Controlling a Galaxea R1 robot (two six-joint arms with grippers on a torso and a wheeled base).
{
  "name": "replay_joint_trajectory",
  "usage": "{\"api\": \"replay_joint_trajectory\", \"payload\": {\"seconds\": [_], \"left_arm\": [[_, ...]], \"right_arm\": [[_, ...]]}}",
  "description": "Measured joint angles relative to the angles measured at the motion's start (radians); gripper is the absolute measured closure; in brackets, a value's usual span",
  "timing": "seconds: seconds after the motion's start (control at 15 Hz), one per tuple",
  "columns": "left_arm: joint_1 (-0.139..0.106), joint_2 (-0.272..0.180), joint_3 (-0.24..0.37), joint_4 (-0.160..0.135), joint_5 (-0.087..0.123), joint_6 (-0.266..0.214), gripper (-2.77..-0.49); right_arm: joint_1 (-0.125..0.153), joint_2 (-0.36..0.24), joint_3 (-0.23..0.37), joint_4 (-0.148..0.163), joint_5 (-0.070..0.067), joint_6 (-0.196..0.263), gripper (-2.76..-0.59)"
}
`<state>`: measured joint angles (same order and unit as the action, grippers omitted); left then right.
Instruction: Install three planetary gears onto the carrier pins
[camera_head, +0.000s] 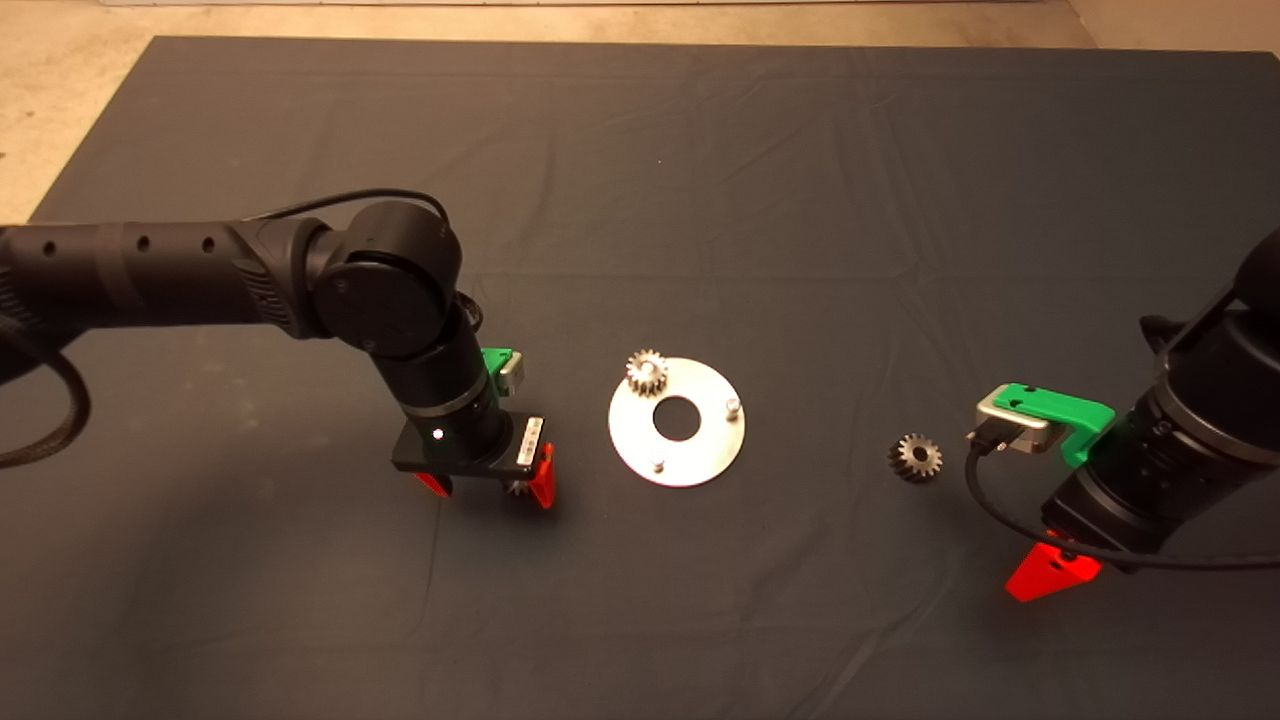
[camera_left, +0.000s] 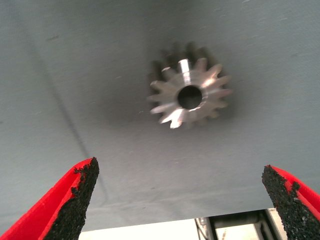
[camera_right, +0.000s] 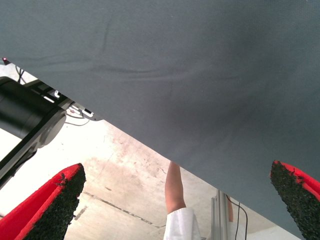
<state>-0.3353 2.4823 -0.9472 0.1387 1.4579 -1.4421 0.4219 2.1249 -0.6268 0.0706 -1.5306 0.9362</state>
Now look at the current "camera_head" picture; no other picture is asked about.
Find dark steel planetary gear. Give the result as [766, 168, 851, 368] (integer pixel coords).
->
[887, 432, 942, 484]

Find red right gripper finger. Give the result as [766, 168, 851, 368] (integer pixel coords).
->
[1005, 540, 1102, 603]

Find thin black left camera cable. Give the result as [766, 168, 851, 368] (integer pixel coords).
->
[245, 187, 453, 226]

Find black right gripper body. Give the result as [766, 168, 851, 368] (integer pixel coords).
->
[1042, 395, 1280, 573]

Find green right camera mount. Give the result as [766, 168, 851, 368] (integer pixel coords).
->
[992, 383, 1116, 469]

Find round metal carrier plate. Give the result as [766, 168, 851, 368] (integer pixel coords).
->
[608, 356, 746, 488]

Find black right camera cable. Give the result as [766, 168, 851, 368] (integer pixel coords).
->
[965, 430, 1280, 573]

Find dark grey table cloth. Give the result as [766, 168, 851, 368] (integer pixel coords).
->
[0, 37, 1280, 720]

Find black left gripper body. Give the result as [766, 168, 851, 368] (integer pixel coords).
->
[390, 385, 546, 481]

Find silver right camera box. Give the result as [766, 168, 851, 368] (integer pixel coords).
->
[975, 390, 1061, 454]

